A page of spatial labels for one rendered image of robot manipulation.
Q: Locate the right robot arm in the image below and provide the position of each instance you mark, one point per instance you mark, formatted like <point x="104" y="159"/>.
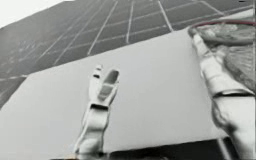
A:
<point x="238" y="123"/>

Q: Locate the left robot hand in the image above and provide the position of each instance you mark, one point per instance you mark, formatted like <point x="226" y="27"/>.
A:
<point x="105" y="90"/>

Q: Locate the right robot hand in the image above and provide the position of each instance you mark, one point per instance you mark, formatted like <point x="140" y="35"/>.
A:
<point x="216" y="75"/>

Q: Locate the grey table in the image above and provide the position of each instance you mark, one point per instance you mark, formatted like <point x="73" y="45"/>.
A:
<point x="156" y="86"/>

